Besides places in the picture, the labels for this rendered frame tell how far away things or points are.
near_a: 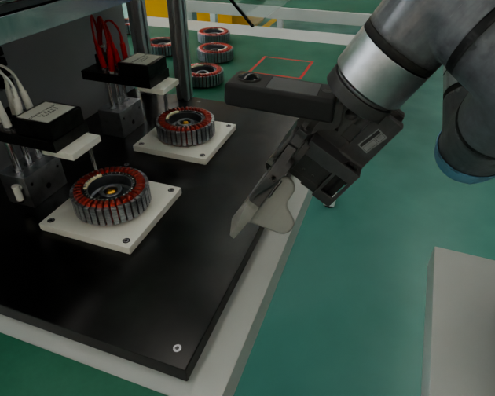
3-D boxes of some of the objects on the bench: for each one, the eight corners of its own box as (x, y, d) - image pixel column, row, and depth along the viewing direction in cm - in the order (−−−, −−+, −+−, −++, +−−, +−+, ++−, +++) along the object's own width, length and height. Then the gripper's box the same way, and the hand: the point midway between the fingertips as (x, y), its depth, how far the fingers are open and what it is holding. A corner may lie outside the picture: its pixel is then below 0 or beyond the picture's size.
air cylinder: (67, 182, 68) (59, 154, 65) (35, 208, 63) (23, 178, 59) (44, 177, 70) (34, 148, 67) (9, 201, 64) (-3, 172, 61)
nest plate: (236, 129, 84) (236, 123, 84) (206, 165, 73) (205, 159, 72) (171, 118, 88) (170, 113, 88) (133, 151, 77) (132, 144, 76)
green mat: (361, 47, 138) (361, 46, 138) (328, 122, 92) (328, 121, 92) (124, 23, 164) (124, 23, 164) (4, 73, 118) (4, 72, 118)
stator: (165, 191, 64) (162, 171, 62) (124, 236, 56) (119, 214, 54) (105, 177, 67) (100, 158, 65) (58, 218, 59) (50, 197, 57)
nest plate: (181, 193, 66) (181, 187, 65) (130, 254, 55) (129, 247, 54) (104, 176, 70) (102, 170, 69) (40, 229, 59) (38, 223, 58)
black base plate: (317, 124, 91) (317, 115, 90) (187, 382, 43) (185, 370, 41) (134, 96, 104) (133, 87, 103) (-124, 269, 55) (-133, 258, 54)
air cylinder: (144, 122, 87) (141, 97, 83) (124, 138, 81) (119, 112, 78) (124, 119, 88) (119, 94, 85) (103, 134, 82) (97, 108, 79)
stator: (190, 60, 127) (189, 47, 124) (213, 51, 134) (212, 39, 132) (218, 67, 121) (218, 54, 119) (240, 56, 129) (240, 45, 127)
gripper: (401, 168, 32) (270, 284, 45) (409, 83, 47) (309, 189, 60) (314, 103, 31) (207, 239, 44) (350, 38, 46) (262, 155, 59)
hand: (247, 198), depth 52 cm, fingers open, 13 cm apart
